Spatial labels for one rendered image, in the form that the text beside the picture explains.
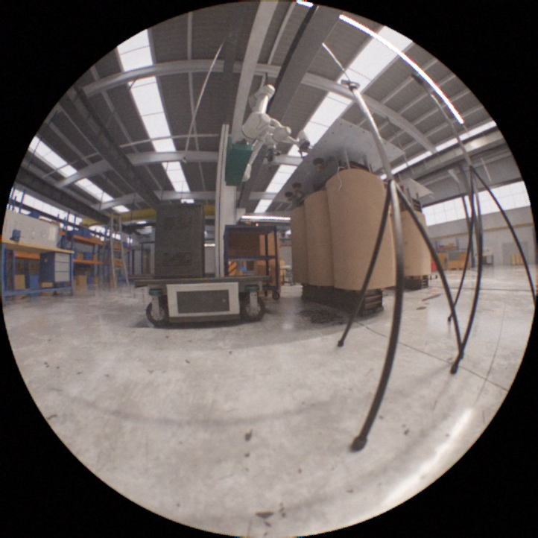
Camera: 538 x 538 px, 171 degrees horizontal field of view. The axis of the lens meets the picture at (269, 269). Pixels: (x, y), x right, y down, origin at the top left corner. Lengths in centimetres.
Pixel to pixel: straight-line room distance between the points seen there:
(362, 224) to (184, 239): 119
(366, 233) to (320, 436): 114
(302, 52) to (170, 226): 438
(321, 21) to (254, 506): 492
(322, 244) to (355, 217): 47
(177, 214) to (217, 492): 132
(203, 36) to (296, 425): 1058
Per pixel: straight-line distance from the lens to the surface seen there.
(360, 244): 125
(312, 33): 463
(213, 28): 1009
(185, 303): 116
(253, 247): 218
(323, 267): 160
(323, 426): 47
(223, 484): 39
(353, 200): 133
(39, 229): 463
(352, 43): 1105
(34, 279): 793
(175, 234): 126
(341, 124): 145
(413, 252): 285
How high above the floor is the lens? 35
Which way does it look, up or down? 1 degrees up
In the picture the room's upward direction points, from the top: 2 degrees counter-clockwise
